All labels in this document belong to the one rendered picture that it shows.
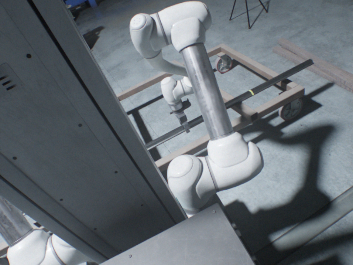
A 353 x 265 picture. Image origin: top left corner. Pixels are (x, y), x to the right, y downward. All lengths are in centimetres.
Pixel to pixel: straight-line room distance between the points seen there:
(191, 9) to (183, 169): 59
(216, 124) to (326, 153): 112
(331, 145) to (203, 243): 146
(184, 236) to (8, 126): 49
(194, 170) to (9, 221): 71
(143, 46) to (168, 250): 73
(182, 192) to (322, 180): 107
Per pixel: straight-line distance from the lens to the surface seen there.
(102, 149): 60
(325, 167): 184
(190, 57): 97
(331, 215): 166
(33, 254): 111
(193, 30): 98
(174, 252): 69
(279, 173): 179
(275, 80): 193
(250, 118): 168
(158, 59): 114
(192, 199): 100
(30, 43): 49
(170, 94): 147
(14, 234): 113
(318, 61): 268
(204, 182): 95
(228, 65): 287
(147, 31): 97
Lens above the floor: 146
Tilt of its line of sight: 40 degrees down
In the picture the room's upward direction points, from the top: 22 degrees counter-clockwise
